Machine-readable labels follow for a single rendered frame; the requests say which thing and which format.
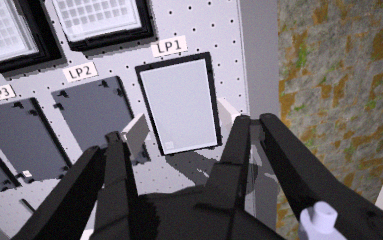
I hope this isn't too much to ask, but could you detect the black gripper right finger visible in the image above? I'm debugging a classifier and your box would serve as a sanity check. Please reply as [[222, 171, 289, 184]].
[[179, 97, 383, 240]]

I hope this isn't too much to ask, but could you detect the grey perforated base plate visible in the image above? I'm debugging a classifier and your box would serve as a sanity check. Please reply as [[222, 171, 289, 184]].
[[0, 0, 250, 239]]

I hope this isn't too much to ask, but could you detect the white button panel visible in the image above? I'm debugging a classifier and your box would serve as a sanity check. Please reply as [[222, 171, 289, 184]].
[[18, 198, 96, 240]]

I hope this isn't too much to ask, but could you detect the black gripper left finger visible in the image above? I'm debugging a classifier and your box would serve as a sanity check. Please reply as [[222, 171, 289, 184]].
[[10, 113, 150, 240]]

